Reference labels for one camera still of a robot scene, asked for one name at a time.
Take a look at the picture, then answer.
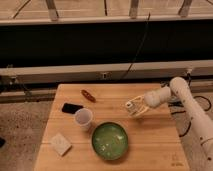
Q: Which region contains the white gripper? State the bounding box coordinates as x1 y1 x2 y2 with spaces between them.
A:
126 91 160 117

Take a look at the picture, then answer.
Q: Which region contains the small white bottle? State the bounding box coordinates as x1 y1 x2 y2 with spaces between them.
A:
125 102 135 112

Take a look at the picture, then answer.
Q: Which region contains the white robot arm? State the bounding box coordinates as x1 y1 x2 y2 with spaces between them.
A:
125 77 213 171

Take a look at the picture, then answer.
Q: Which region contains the green bowl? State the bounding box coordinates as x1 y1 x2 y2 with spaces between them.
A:
91 122 128 161

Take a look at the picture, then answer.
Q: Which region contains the brown red small object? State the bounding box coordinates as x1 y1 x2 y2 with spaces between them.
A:
81 90 96 103

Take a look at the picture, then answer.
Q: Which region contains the wooden table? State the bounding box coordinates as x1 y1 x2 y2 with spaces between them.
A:
34 83 189 171

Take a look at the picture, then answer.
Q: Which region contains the translucent plastic cup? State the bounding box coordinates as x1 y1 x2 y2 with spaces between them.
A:
74 108 93 131

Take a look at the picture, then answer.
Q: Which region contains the black phone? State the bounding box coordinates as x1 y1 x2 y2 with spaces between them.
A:
62 103 83 114

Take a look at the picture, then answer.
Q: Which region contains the white rectangular sponge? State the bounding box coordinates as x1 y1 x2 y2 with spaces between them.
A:
50 133 72 156

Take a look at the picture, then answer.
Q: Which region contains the black floor cable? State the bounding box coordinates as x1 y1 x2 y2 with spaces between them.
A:
161 73 213 138

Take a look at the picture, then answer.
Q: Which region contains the black hanging cable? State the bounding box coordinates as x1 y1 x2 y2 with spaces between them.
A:
119 12 152 81

